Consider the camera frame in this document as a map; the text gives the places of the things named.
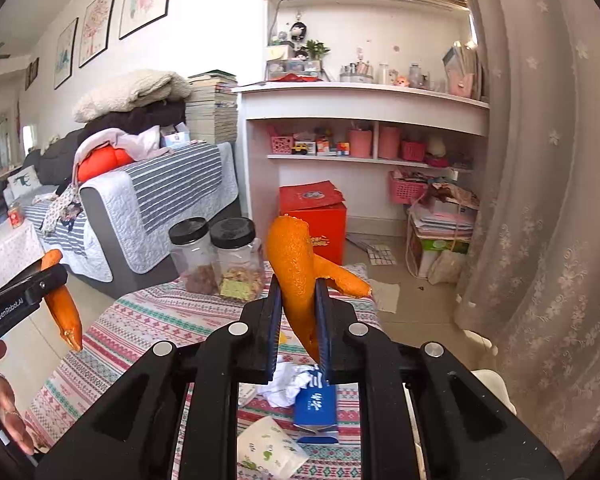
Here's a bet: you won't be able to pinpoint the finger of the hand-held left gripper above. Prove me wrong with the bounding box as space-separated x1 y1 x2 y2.
0 267 49 298
0 264 69 346

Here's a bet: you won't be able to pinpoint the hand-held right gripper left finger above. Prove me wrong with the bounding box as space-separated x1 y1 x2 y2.
35 282 284 480

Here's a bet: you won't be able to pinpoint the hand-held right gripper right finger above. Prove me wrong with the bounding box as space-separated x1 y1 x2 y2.
313 280 566 480

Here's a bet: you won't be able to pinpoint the small orange peel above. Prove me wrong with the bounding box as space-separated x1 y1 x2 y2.
39 249 84 352

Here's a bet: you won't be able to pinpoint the large forked orange peel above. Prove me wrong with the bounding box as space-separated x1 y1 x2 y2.
266 214 372 365

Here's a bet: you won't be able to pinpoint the person's left hand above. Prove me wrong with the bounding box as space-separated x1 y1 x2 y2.
0 340 36 456

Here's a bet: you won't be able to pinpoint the coffee table with white cloth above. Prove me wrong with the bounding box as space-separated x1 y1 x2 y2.
0 220 46 296

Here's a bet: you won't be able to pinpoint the crumpled white tissue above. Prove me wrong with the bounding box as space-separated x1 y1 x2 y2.
256 362 326 408

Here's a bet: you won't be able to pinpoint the striped quilted sofa cover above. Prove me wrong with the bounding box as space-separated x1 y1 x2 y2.
27 195 113 283
79 142 240 276

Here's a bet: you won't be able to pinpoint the blue tissue pack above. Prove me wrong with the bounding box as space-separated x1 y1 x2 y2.
292 372 340 445

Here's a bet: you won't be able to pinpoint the plain paper sheet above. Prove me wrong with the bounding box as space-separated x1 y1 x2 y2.
367 280 401 313

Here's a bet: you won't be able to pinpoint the floral garment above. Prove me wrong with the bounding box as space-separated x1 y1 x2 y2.
40 185 83 235

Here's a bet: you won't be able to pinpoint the plastic jar of peanuts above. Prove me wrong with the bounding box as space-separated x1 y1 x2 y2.
210 216 266 302

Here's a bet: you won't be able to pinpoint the grey sofa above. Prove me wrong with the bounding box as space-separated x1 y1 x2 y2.
17 127 243 301

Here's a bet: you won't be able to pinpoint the white pillow with green print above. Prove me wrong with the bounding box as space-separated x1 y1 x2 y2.
7 165 43 196

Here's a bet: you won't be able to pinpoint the grid printed paper sheet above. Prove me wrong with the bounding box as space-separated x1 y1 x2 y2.
347 235 398 266

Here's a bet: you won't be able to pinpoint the white paper cup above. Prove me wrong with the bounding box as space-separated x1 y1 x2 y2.
236 414 311 477

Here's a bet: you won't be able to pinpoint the plastic jar of dark nuts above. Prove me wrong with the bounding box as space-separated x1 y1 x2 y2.
168 216 220 296

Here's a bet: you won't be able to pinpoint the red cardboard box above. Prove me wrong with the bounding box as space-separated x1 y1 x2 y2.
279 180 348 266

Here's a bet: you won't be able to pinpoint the patterned tablecloth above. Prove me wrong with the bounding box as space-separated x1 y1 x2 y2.
22 262 381 480

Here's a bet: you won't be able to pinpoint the white bag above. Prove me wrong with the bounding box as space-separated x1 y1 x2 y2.
427 250 463 286

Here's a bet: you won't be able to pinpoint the orange cushion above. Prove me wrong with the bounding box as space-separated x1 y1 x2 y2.
76 146 136 183

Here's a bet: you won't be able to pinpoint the green cardboard box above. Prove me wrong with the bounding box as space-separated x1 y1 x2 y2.
420 237 471 256

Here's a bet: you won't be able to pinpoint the pile of papers and bags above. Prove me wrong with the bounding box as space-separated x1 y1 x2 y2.
407 180 481 281

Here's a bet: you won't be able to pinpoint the large pink basket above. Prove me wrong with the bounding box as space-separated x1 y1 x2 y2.
389 170 428 206

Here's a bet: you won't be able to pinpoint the pink cloth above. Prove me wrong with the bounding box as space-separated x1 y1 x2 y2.
74 124 178 181

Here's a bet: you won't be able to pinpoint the dark folded blanket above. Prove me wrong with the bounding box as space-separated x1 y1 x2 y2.
77 100 188 146

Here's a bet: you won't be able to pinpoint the pink cylinder container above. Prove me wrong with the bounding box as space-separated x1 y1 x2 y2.
348 127 373 158
378 125 401 161

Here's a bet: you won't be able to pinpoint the small pink basket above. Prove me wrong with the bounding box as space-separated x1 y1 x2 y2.
400 140 427 162

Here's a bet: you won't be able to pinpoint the cream fleece blanket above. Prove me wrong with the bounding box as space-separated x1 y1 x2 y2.
73 70 193 123

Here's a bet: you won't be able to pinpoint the framed blue picture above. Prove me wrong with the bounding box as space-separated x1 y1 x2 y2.
54 17 79 91

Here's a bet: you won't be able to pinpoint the stack of books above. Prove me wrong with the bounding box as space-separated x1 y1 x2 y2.
185 70 239 146

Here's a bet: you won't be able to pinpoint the white bookshelf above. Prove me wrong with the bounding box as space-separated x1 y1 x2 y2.
232 0 491 241

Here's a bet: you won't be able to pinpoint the framed pink tree picture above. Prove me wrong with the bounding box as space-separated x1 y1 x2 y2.
78 0 119 69

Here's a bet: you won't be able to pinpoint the grey floral curtain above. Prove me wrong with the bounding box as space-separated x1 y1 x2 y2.
452 0 600 476

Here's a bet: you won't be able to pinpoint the glass jars on counter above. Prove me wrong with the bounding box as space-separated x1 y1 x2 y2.
377 62 431 88

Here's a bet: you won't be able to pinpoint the potted green plant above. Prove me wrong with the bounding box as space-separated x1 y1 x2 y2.
302 40 331 61

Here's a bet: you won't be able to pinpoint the pink paper bag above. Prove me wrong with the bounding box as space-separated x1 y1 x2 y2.
442 42 483 101

